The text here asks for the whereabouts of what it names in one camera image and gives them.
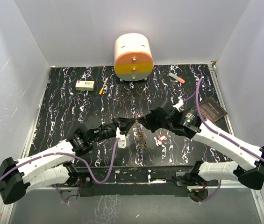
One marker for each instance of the aluminium frame rail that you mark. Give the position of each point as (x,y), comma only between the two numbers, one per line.
(138,203)

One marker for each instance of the white small cardboard box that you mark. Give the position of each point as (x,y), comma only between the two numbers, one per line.
(85,85)

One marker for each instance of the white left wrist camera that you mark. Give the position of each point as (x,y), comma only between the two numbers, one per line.
(124,139)

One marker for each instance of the round three-colour drawer cabinet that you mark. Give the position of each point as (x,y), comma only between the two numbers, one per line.
(133,60)

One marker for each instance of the yellow and white pen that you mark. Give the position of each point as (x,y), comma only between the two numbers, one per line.
(104,84)

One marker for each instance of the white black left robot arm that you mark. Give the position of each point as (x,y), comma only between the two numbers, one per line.
(50,167)

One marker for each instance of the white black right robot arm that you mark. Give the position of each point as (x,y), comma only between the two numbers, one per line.
(247,161)

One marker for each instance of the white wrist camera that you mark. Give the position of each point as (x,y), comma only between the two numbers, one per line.
(179,105)
(124,139)

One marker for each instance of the orange and grey marker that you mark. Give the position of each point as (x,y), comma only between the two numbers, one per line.
(182,81)

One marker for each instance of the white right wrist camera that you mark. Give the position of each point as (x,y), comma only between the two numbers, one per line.
(179,105)

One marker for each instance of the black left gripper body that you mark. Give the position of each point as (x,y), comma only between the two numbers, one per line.
(108,131)

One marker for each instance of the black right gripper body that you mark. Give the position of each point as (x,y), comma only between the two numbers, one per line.
(154,123)

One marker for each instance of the dark paperback book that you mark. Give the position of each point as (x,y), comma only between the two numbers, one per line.
(211,109)

